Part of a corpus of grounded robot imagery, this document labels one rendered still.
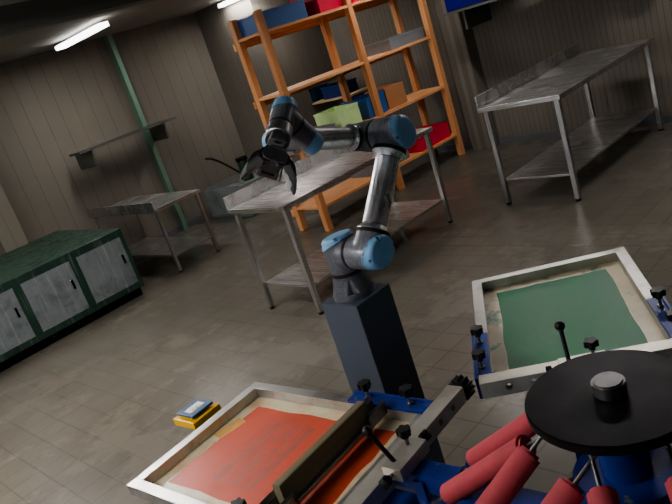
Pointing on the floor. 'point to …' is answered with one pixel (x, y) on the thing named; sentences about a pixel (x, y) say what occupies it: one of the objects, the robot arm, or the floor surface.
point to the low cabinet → (61, 288)
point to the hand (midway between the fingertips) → (268, 185)
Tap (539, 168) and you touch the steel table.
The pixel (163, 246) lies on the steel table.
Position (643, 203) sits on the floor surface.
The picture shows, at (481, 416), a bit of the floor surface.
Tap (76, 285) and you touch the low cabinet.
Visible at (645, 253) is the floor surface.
